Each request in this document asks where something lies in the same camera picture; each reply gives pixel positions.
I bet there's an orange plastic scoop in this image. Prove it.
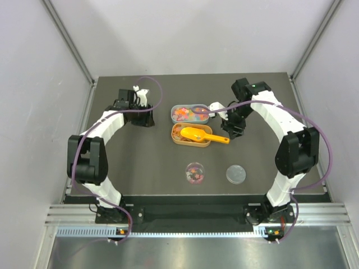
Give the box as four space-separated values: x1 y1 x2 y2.
180 127 230 144

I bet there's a clear round jar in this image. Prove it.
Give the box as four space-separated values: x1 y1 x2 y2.
185 162 205 184

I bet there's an orange candy tray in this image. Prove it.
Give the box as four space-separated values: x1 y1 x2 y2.
171 123 213 148

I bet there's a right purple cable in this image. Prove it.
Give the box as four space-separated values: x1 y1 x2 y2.
192 100 334 243

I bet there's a clear blue candy tray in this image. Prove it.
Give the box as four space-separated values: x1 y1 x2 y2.
171 105 209 124

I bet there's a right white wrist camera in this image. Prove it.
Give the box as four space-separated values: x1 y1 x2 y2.
208 102 228 121

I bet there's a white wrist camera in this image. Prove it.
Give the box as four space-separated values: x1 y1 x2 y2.
133 85 149 107
208 102 228 121

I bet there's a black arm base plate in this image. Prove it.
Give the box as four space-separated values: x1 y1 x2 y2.
95 203 297 233

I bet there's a grey slotted cable duct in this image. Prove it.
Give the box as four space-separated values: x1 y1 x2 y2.
56 226 280 238

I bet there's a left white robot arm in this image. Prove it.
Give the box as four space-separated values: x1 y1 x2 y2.
67 86 155 223

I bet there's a clear round jar lid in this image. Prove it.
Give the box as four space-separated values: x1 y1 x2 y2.
226 165 246 184

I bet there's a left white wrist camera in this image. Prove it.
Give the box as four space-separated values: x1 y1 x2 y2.
133 85 149 107

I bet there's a purple cable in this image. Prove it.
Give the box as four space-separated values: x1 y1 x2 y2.
71 76 164 243
192 100 334 243

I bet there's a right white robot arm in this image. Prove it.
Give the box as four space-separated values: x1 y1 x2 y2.
221 78 320 225

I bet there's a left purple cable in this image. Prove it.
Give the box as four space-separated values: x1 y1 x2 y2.
71 76 164 243

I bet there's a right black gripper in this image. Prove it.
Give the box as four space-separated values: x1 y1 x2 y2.
220 103 254 140

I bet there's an aluminium frame rail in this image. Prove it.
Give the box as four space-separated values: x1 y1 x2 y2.
40 0 95 86

